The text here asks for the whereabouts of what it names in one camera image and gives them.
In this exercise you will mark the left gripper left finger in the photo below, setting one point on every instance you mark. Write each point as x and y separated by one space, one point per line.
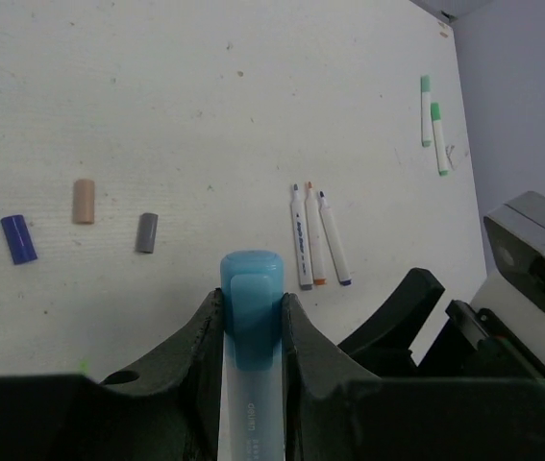
163 406

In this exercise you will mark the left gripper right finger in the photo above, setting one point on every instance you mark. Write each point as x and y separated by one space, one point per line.
337 410

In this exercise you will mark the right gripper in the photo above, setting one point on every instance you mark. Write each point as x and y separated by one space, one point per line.
471 343

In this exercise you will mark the light blue highlighter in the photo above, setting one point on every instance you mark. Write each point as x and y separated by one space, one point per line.
252 285

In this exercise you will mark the peach capped marker pen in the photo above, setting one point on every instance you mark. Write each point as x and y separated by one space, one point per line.
316 249

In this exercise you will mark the purple capped marker pen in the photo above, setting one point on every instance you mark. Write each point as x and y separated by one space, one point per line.
335 244

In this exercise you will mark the grey pen cap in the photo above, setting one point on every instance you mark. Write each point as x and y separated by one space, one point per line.
146 233

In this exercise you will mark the purple pen cap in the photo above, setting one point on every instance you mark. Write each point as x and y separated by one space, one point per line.
19 240

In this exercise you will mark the peach pen cap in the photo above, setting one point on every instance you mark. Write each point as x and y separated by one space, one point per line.
83 202

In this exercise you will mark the green capped marker right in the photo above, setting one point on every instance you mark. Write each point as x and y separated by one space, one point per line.
439 141

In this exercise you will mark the green capped marker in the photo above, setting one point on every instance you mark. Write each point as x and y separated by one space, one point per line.
439 141
426 118

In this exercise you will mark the green capped marker left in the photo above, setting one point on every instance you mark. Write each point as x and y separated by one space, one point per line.
426 118

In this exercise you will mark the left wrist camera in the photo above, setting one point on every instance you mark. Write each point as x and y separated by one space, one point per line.
515 291

